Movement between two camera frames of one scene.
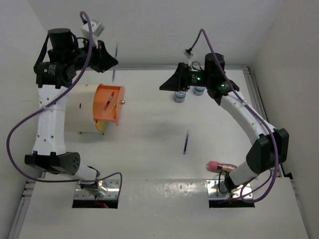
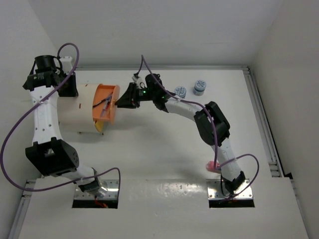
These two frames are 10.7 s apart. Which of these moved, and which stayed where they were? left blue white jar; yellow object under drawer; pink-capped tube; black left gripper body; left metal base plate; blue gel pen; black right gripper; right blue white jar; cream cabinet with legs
Moved: blue gel pen; black right gripper; black left gripper body
Stayed: left metal base plate; pink-capped tube; cream cabinet with legs; yellow object under drawer; left blue white jar; right blue white jar
